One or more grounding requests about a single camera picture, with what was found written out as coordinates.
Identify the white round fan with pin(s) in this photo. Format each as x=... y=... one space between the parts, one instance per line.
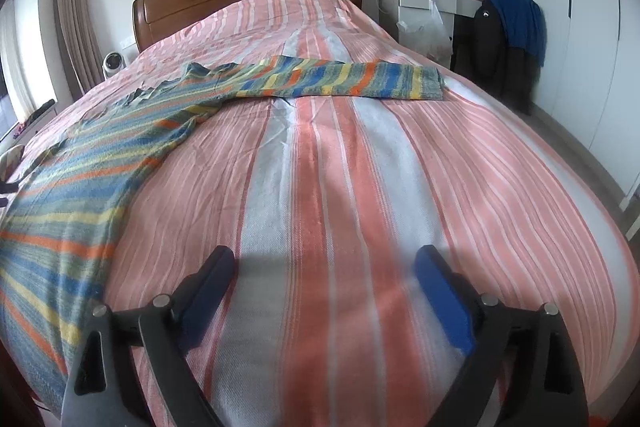
x=113 y=63

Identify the bed with pink striped sheet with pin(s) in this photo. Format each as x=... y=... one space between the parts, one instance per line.
x=350 y=187

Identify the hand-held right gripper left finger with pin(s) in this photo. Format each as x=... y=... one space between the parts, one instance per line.
x=202 y=302

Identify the white wardrobe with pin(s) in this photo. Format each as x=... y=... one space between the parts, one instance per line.
x=575 y=32

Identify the clear plastic bag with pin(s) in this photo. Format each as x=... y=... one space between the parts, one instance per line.
x=430 y=32

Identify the beige curtain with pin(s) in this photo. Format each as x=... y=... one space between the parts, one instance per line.
x=75 y=17

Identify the blue garment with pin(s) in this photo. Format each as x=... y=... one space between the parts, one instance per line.
x=520 y=22

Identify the striped multicolour knit sweater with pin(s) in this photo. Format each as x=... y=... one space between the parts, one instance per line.
x=100 y=167

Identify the black jacket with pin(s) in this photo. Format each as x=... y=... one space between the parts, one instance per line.
x=492 y=47

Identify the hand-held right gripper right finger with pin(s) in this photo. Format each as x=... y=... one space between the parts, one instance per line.
x=445 y=297

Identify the white desk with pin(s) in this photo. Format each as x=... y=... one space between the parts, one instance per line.
x=425 y=2

